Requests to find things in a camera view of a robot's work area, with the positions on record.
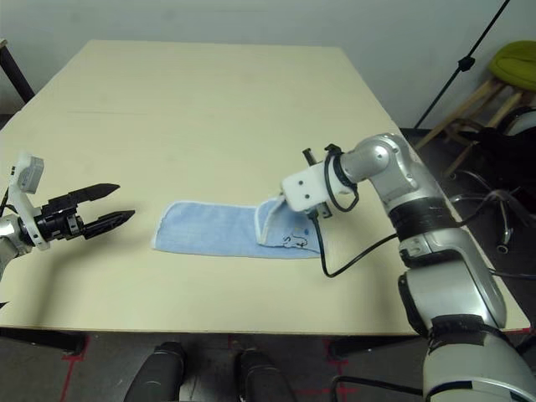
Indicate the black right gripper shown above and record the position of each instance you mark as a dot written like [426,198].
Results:
[320,211]

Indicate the black robot left foot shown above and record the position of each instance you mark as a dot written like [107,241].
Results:
[159,372]

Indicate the black tripod pole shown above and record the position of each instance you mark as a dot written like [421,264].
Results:
[466,65]

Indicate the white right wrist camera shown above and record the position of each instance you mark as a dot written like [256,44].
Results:
[305,188]

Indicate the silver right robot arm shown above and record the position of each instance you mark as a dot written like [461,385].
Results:
[385,159]

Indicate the black office chair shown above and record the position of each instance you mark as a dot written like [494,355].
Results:
[511,159]

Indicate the black table base foot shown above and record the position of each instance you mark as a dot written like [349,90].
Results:
[50,340]
[368,345]

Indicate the green wooden stool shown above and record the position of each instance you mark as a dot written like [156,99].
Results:
[517,63]

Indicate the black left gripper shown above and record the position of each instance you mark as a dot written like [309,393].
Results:
[60,220]

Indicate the light blue towel white trim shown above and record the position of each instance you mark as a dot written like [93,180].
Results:
[209,230]

